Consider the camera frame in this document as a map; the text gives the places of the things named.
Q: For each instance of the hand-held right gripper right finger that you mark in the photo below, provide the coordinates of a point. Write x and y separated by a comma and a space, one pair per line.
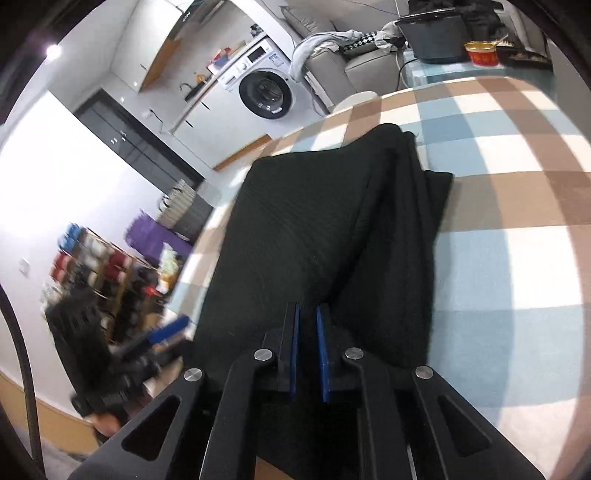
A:
323, 360

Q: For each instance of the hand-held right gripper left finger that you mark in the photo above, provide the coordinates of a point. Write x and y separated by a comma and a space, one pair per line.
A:
294, 355

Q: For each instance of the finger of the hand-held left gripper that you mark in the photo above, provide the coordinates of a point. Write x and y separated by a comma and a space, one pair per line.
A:
168, 330

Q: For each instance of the black knit sweater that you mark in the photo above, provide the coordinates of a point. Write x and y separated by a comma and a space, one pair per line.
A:
300, 207

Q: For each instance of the person's left hand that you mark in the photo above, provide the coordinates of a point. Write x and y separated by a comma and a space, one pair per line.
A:
111, 423

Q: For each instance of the crumpled plastic rubbish bag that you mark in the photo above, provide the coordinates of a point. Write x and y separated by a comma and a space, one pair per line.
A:
170, 267

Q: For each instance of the purple bag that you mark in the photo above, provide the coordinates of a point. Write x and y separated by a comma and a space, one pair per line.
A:
147, 240

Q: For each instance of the wooden shoe rack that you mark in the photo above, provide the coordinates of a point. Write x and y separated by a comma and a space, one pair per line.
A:
92, 267

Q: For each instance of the woven laundry basket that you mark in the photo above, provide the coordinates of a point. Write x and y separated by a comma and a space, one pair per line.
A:
184, 212

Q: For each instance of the black door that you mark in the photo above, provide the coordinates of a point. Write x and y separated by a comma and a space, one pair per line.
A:
134, 138

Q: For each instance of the white kitchen counter cabinet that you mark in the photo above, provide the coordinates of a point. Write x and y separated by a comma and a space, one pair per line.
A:
217, 120

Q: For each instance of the black faucet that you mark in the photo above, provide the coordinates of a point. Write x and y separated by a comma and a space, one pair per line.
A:
185, 90

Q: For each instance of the white washing machine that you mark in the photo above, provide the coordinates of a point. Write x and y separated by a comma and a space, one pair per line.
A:
265, 94

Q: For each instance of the white round stool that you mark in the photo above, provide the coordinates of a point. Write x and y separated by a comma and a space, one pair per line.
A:
355, 101

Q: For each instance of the grey sofa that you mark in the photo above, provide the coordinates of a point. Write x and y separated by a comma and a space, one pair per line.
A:
328, 69

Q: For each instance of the white upper kitchen cabinet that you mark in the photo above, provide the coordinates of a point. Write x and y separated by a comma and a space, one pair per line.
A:
147, 41

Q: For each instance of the steel range hood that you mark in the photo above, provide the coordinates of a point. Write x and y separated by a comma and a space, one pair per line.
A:
184, 23

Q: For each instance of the light grey hoodie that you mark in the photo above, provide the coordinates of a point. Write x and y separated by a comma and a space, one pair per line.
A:
318, 46

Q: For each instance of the houndstooth cushion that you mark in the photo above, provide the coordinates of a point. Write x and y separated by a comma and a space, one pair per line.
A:
362, 44

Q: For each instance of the pale grey garment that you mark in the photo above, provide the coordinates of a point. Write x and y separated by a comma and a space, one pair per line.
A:
390, 34

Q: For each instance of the grey upright cushion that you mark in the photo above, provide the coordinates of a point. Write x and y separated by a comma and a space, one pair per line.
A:
300, 21

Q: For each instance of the black rice cooker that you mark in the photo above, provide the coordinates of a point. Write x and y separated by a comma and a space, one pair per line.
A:
431, 37

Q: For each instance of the red bowl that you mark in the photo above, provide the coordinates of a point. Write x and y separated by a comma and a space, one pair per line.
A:
482, 55

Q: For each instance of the black food tray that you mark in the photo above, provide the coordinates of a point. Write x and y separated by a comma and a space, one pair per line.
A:
524, 56

